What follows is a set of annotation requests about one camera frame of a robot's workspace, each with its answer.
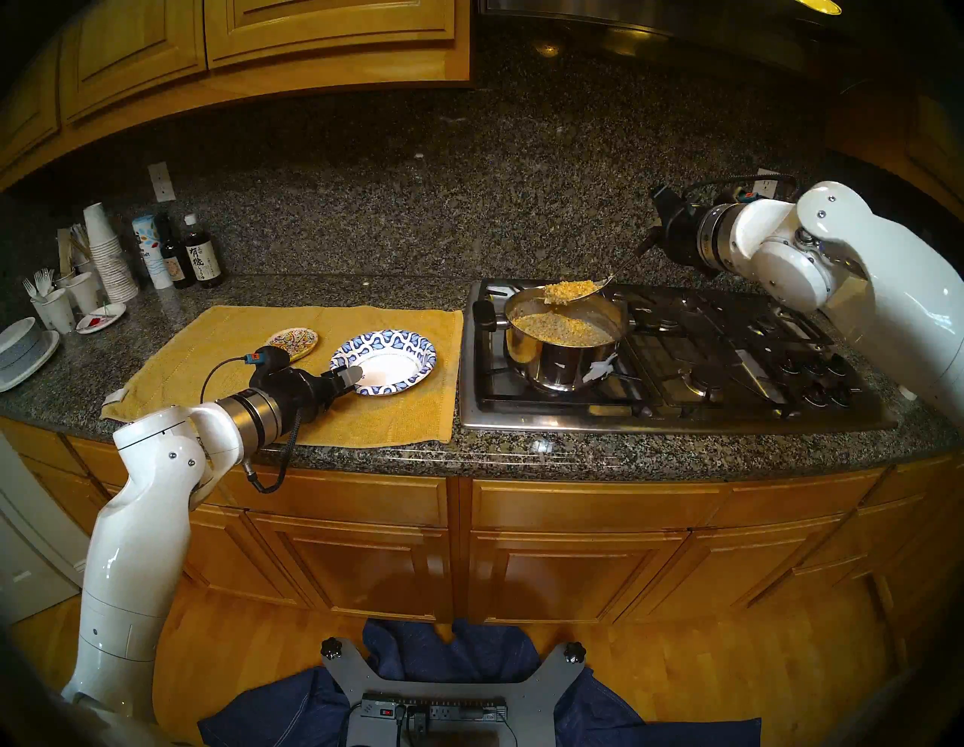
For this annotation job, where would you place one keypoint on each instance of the black gas stovetop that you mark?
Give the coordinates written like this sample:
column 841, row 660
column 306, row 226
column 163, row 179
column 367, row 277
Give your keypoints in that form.
column 482, row 410

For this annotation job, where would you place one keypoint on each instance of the white wall outlet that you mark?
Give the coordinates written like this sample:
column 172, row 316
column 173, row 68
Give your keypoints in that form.
column 162, row 181
column 767, row 186

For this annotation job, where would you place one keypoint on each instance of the dark wooden wall cabinet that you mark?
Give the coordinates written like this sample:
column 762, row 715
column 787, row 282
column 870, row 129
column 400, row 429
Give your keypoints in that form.
column 919, row 143

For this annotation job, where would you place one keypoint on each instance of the blue denim cloth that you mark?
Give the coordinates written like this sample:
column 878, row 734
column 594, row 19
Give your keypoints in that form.
column 444, row 647

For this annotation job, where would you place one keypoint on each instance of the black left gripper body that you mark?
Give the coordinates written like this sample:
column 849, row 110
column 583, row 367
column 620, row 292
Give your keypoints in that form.
column 297, row 391

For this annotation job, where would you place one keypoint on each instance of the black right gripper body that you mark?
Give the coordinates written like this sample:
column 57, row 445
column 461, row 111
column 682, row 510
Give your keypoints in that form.
column 681, row 233

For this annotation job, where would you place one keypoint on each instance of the blue white paper bowl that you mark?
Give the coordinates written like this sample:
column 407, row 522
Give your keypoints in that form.
column 392, row 361

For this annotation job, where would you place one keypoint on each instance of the colourful ceramic spoon rest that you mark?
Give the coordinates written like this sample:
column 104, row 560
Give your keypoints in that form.
column 294, row 343

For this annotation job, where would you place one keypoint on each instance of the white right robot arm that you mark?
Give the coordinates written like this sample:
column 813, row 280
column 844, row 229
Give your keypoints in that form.
column 881, row 278

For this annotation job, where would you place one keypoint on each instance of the scooped oatmeal portion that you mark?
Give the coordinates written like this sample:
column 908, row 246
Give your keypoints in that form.
column 568, row 290

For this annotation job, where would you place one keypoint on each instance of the stainless steel saucepan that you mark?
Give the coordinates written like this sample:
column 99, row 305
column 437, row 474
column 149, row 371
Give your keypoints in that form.
column 557, row 369

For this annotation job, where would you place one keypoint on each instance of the wooden base cabinets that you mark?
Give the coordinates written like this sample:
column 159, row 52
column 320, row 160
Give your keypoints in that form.
column 361, row 557

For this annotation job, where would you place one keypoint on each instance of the soy sauce bottle white cap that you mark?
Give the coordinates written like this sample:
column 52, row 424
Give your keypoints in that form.
column 203, row 262

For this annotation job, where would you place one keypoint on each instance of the yellow terry towel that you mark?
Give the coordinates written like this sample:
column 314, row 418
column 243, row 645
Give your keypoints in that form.
column 392, row 422

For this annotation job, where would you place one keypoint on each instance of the dark bottle brown label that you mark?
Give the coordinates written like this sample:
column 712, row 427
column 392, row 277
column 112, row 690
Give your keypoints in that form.
column 177, row 269

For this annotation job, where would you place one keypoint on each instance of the light wooden wall cabinet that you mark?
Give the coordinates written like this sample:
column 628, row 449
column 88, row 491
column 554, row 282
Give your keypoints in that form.
column 286, row 30

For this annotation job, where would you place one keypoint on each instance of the grey robot base frame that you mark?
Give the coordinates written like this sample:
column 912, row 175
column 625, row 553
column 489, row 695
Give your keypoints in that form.
column 535, row 700

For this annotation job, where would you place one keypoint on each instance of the white paper cup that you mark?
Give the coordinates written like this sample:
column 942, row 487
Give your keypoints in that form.
column 81, row 294
column 59, row 311

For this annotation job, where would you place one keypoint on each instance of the stack of white paper cups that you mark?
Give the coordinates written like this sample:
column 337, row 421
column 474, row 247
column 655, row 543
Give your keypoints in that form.
column 105, row 252

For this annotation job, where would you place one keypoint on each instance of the white plastic fork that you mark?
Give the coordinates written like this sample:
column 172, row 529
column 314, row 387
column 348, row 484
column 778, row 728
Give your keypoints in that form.
column 28, row 288
column 45, row 278

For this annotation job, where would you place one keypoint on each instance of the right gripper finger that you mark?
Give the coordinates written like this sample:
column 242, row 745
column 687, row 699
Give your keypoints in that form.
column 661, row 202
column 662, row 235

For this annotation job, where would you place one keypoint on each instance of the dark range hood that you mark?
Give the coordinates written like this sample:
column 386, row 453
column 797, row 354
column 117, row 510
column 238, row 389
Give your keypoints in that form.
column 640, row 22

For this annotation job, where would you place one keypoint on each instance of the small white saucer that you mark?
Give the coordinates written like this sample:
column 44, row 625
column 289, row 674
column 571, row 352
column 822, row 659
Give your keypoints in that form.
column 102, row 318

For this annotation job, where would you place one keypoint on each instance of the grey speckled bowl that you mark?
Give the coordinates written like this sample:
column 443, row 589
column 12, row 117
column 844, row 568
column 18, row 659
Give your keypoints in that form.
column 19, row 343

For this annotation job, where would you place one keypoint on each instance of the range hood lamp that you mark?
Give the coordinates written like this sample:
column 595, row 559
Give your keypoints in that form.
column 819, row 6

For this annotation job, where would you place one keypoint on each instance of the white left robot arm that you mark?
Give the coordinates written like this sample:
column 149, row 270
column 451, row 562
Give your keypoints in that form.
column 143, row 542

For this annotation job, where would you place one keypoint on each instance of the white salt canister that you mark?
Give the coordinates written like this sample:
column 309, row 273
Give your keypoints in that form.
column 152, row 256

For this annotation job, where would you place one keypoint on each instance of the wooden chopsticks bundle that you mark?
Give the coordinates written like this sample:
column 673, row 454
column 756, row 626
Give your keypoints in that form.
column 69, row 245

